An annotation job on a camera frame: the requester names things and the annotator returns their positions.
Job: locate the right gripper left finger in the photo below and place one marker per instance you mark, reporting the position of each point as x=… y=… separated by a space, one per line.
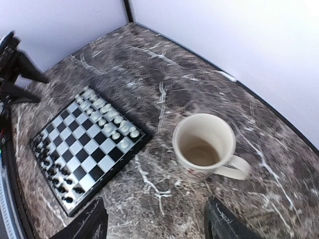
x=91 y=223

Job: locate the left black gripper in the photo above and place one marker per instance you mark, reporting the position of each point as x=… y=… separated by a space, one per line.
x=14 y=63

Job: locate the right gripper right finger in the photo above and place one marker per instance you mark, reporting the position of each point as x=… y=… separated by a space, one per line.
x=221 y=223

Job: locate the left black frame post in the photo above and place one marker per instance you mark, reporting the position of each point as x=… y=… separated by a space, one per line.
x=128 y=11

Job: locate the white pawn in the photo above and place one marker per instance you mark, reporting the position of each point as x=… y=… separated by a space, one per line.
x=124 y=144
x=109 y=128
x=115 y=135

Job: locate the black chess pawn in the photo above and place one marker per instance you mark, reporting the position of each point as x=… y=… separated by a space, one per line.
x=78 y=190

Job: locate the black chess rook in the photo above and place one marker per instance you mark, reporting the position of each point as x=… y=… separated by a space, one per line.
x=68 y=199

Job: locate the black front table rail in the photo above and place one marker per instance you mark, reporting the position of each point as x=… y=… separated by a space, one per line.
x=18 y=194

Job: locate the white slotted cable duct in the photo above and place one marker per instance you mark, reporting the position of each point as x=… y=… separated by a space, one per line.
x=8 y=213

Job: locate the white bishop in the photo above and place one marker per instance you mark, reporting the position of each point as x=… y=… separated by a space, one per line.
x=118 y=119

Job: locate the white rook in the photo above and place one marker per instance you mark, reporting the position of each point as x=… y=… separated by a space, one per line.
x=134 y=133

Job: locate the cream seashell mug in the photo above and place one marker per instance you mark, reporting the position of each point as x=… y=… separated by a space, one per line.
x=204 y=144

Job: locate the black white chessboard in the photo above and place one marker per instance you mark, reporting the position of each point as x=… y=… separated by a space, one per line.
x=72 y=150

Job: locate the white knight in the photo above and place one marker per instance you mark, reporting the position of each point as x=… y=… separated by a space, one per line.
x=124 y=126

